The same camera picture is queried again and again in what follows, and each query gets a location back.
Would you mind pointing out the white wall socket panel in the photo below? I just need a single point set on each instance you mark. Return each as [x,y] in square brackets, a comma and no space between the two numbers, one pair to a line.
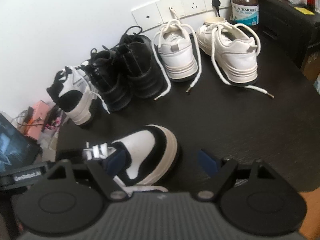
[140,17]

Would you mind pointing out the black leather shoe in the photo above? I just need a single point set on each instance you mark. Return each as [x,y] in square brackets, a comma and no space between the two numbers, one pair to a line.
[112,87]
[142,65]

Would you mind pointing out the black and white sneaker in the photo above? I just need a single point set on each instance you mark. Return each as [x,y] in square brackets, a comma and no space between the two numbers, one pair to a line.
[75,100]
[140,150]

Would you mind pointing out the black-white sneaker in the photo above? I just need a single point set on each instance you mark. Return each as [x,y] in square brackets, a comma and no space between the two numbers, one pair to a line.
[103,105]

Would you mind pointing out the black cabinet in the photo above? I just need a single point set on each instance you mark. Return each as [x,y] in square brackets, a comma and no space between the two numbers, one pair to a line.
[280,25]

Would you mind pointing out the black power plug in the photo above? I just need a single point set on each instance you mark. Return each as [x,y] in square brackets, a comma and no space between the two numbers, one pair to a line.
[216,3]

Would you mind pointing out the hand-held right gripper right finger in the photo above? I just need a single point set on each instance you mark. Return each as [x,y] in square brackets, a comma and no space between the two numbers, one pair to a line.
[208,163]

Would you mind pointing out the brown supplement bottle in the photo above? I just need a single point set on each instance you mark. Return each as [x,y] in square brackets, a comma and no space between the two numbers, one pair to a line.
[243,10]

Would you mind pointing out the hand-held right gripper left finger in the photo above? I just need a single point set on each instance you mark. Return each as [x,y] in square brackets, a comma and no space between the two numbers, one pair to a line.
[118,163]

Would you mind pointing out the salmon cardboard box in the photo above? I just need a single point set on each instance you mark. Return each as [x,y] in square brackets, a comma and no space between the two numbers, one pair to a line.
[35,132]

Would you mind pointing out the pile of clear plastic packets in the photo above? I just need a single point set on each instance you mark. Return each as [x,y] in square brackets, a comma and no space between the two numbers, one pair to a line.
[48,140]

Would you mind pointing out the cream paper cup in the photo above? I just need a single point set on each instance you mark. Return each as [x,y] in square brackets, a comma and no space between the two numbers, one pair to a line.
[215,20]

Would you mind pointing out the yellow sticky note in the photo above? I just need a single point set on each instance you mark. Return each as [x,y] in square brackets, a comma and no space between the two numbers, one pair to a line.
[305,10]

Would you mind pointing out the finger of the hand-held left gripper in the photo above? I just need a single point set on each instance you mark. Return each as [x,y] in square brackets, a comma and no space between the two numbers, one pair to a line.
[70,154]

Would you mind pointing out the flat screen monitor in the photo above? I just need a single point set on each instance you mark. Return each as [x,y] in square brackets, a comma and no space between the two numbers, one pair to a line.
[15,142]

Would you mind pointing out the pink cosmetic packet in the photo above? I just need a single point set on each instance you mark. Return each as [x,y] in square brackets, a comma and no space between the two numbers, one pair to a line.
[53,123]

